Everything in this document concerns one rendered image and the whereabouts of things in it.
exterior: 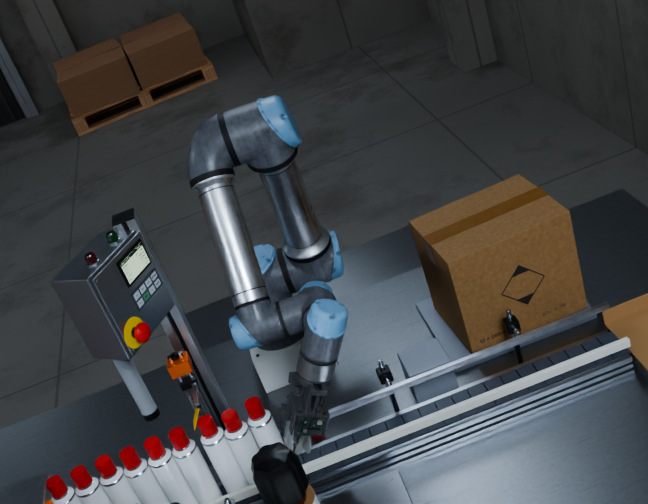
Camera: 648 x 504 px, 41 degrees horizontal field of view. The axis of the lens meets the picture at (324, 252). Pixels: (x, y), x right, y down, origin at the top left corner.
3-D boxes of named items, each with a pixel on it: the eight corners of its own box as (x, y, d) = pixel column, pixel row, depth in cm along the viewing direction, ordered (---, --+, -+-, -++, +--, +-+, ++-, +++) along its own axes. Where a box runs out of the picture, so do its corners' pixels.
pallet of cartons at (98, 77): (208, 54, 817) (189, 7, 794) (219, 82, 732) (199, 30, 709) (73, 106, 810) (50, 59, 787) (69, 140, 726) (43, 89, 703)
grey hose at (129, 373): (144, 423, 181) (101, 346, 171) (143, 413, 184) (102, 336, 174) (160, 417, 181) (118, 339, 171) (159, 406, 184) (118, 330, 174)
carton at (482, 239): (473, 358, 202) (447, 263, 188) (434, 309, 222) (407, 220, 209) (588, 306, 205) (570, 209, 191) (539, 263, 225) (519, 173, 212)
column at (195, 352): (234, 472, 197) (111, 225, 164) (232, 459, 201) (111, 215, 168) (253, 464, 197) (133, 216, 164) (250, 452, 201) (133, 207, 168)
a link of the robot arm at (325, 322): (347, 297, 171) (353, 319, 163) (335, 345, 175) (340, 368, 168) (307, 292, 169) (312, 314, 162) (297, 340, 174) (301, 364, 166)
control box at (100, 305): (93, 360, 167) (48, 280, 158) (139, 305, 180) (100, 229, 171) (134, 361, 163) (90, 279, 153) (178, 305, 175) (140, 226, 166)
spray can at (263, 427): (273, 485, 182) (239, 413, 172) (272, 467, 187) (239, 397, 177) (296, 478, 182) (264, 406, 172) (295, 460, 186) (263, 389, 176)
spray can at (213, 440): (223, 498, 184) (187, 428, 173) (234, 479, 187) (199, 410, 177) (244, 500, 181) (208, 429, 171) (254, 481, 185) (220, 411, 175)
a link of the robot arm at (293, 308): (276, 289, 181) (280, 315, 171) (327, 272, 180) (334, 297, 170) (288, 320, 184) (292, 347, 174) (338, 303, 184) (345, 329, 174)
